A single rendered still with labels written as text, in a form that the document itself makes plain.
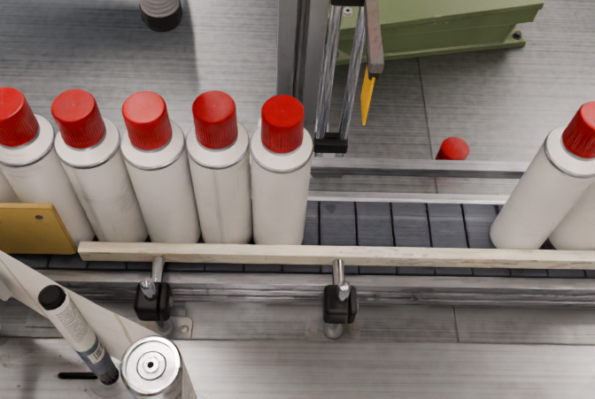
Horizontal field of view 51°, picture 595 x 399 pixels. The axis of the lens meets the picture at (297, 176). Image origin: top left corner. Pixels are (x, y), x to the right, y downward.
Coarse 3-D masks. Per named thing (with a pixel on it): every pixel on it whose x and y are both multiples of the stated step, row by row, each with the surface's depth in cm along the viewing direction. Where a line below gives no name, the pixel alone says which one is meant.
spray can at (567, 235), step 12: (588, 192) 57; (576, 204) 59; (588, 204) 58; (576, 216) 60; (588, 216) 59; (564, 228) 62; (576, 228) 61; (588, 228) 60; (552, 240) 65; (564, 240) 63; (576, 240) 62; (588, 240) 61
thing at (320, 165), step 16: (320, 160) 60; (336, 160) 60; (352, 160) 60; (368, 160) 60; (384, 160) 60; (400, 160) 60; (416, 160) 61; (432, 160) 61; (448, 160) 61; (464, 160) 61; (416, 176) 61; (432, 176) 61; (448, 176) 61; (464, 176) 61; (480, 176) 61; (496, 176) 61; (512, 176) 61
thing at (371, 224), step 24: (312, 216) 66; (336, 216) 66; (360, 216) 66; (384, 216) 67; (408, 216) 67; (432, 216) 67; (456, 216) 67; (480, 216) 67; (96, 240) 64; (312, 240) 65; (336, 240) 65; (360, 240) 65; (384, 240) 65; (408, 240) 65; (432, 240) 65; (456, 240) 65; (480, 240) 65; (24, 264) 62; (48, 264) 63; (72, 264) 62; (96, 264) 62; (120, 264) 62; (144, 264) 62; (168, 264) 62; (192, 264) 63; (216, 264) 63; (240, 264) 63; (264, 264) 63
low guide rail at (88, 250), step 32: (96, 256) 60; (128, 256) 60; (192, 256) 60; (224, 256) 60; (256, 256) 60; (288, 256) 60; (320, 256) 60; (352, 256) 60; (384, 256) 60; (416, 256) 60; (448, 256) 60; (480, 256) 61; (512, 256) 61; (544, 256) 61; (576, 256) 61
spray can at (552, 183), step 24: (576, 120) 49; (552, 144) 52; (576, 144) 50; (528, 168) 56; (552, 168) 52; (576, 168) 51; (528, 192) 56; (552, 192) 54; (576, 192) 53; (504, 216) 61; (528, 216) 58; (552, 216) 57; (504, 240) 63; (528, 240) 61
